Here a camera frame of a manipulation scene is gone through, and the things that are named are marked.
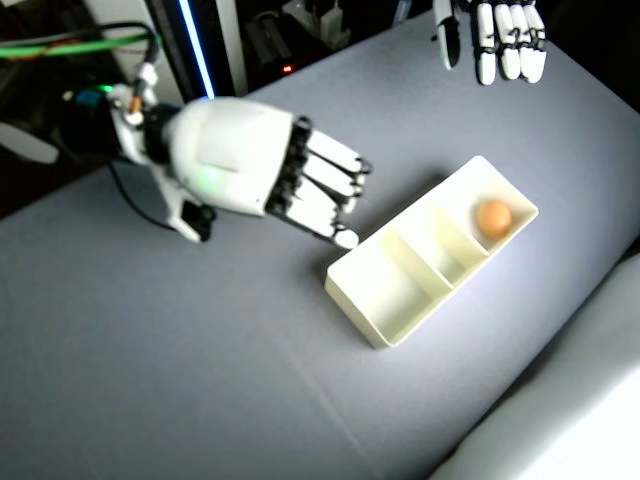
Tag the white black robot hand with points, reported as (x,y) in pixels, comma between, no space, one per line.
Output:
(510,45)
(225,150)

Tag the brown egg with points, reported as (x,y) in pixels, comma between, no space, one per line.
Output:
(494,217)

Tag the blue light strip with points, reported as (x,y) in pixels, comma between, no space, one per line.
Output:
(197,50)

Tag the white oval shell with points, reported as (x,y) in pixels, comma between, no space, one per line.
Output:
(25,142)

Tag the grey table cloth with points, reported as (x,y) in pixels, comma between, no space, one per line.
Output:
(200,350)

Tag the white three-well tray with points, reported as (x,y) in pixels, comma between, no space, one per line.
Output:
(400,290)

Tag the white blurred foreground panel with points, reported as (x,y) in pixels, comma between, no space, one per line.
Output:
(575,400)

